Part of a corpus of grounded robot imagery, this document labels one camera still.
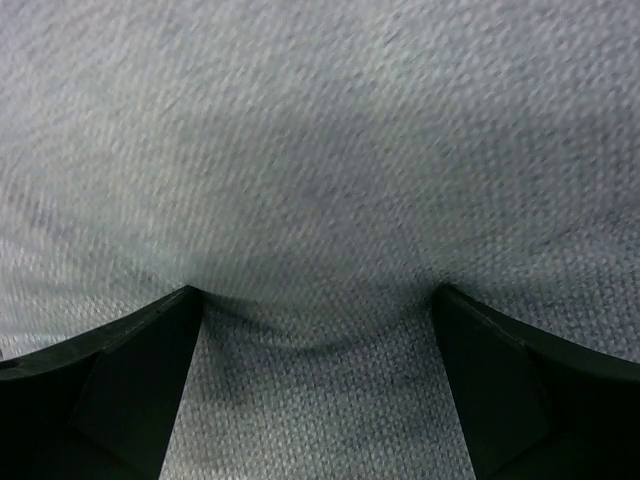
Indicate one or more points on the blue pillowcase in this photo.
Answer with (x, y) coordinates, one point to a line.
(319, 168)

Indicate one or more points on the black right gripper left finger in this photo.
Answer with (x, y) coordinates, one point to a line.
(100, 405)

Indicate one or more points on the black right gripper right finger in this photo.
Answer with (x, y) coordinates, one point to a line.
(532, 405)

